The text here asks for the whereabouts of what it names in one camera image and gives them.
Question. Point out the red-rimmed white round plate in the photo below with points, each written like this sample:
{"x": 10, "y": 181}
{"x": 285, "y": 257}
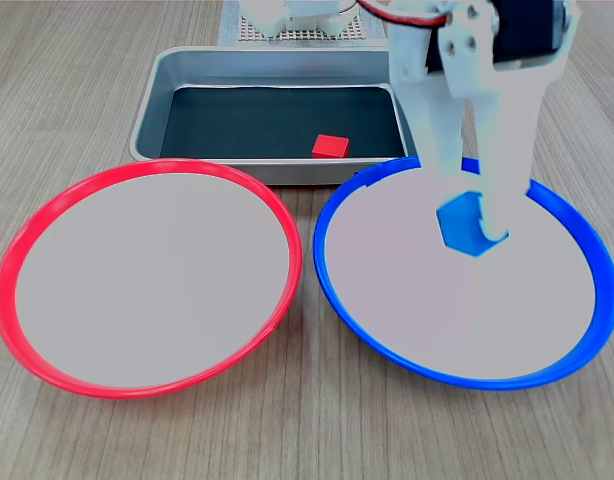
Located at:
{"x": 152, "y": 280}

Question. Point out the blue-rimmed white round plate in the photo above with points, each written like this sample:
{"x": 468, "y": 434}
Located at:
{"x": 437, "y": 310}

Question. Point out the pale perforated base plate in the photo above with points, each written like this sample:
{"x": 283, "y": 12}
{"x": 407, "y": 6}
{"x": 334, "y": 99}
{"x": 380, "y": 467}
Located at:
{"x": 359, "y": 32}

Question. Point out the small red cube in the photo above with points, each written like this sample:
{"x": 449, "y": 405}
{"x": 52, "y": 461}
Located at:
{"x": 329, "y": 146}

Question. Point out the black tray mat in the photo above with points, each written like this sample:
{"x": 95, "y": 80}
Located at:
{"x": 267, "y": 120}

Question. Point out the small blue cube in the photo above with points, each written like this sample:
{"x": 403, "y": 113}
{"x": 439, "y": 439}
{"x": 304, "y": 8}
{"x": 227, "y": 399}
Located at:
{"x": 462, "y": 225}

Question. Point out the steel tray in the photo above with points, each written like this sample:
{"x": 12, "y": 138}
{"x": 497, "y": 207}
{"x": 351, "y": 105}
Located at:
{"x": 267, "y": 67}

